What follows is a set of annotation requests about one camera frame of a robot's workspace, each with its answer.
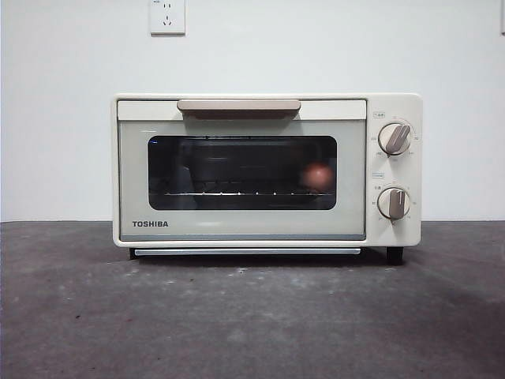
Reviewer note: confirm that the brown egg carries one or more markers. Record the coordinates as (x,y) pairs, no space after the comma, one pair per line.
(317,176)

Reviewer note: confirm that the silver crumb tray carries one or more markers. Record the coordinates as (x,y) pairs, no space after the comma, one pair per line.
(244,251)

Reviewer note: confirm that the black oven foot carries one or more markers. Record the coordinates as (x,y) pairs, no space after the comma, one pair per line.
(394,256)
(133,255)

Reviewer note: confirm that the cream oven knob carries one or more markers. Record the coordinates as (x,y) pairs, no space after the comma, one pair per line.
(393,203)
(393,139)

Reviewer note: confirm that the cream Toshiba toaster oven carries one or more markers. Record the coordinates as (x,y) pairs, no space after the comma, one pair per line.
(395,233)

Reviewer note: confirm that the white wall socket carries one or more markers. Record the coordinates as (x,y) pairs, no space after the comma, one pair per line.
(167,19)

